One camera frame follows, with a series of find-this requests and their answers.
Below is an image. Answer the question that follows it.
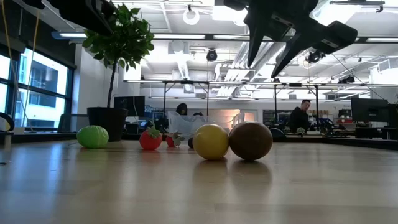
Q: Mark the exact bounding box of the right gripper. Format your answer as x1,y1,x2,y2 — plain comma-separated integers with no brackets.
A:
223,0,358,78

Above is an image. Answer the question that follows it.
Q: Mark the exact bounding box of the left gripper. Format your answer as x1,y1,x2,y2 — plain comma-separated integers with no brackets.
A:
21,0,116,35

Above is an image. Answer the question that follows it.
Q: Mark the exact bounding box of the brown kiwi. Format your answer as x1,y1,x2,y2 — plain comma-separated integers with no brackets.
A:
229,121,274,161

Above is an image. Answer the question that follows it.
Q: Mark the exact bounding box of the yellow lemon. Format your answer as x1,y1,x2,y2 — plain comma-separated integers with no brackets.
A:
192,123,230,161

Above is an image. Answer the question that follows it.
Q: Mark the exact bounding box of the clear plastic tupperware container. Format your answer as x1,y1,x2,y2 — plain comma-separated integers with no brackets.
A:
167,110,246,141

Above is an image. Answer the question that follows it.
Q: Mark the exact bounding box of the green lime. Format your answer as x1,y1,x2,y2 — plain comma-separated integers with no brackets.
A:
76,125,109,149

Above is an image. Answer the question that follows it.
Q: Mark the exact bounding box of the red tomato fruit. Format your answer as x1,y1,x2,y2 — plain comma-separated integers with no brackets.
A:
139,120,163,151

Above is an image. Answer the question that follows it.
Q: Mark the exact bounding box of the small red strawberry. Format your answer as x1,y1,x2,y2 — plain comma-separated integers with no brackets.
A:
165,131,186,148

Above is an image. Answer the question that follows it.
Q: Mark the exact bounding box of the green potted plant black pot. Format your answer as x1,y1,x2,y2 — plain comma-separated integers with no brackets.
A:
82,2,155,142

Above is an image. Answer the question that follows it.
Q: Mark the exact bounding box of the black ceiling spotlight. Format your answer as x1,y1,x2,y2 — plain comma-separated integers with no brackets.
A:
306,49,326,65

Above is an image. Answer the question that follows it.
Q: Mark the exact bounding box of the person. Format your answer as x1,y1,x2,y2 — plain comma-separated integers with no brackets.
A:
289,99,313,134
175,102,189,117

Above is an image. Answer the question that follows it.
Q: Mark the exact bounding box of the overhead light bar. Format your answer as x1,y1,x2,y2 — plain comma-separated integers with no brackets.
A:
51,30,398,44

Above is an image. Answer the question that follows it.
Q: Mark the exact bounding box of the black computer monitor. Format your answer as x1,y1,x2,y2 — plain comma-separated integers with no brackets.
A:
113,95,146,118
351,98,389,123

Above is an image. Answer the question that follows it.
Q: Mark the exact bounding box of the large glass window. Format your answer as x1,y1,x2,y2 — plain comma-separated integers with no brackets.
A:
0,46,75,131

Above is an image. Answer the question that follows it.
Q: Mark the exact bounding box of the grey chair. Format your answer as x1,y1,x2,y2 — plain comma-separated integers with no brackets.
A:
57,113,90,134

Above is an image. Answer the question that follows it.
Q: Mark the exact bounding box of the black workstation frame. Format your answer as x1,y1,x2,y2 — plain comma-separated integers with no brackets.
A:
273,82,320,113
161,80,211,125

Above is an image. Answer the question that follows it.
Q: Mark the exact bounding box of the white ring lamp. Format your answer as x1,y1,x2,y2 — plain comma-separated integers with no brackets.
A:
182,6,200,26

